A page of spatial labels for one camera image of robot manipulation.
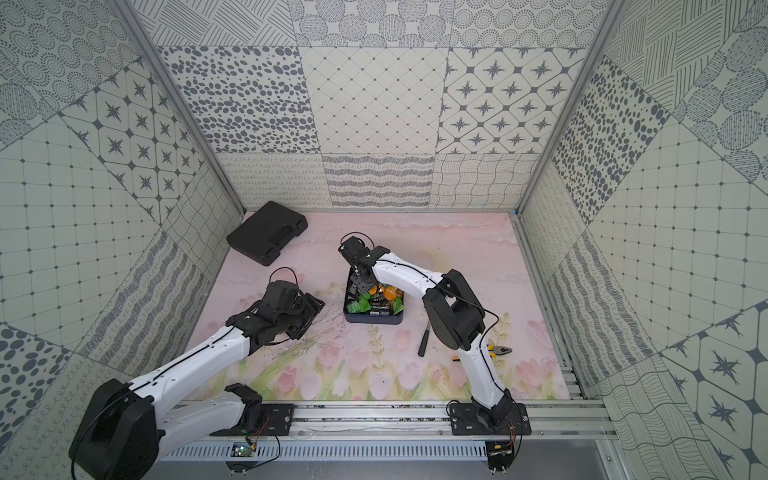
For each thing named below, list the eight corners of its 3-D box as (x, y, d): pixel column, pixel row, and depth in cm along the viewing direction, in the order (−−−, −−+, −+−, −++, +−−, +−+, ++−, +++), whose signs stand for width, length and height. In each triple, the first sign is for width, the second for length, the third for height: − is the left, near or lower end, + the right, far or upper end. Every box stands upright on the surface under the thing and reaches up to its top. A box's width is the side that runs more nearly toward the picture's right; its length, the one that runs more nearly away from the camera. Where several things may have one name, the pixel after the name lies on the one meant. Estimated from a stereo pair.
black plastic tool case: (229, 247, 110) (223, 238, 106) (272, 208, 123) (269, 199, 119) (268, 266, 104) (263, 258, 100) (309, 223, 118) (306, 215, 114)
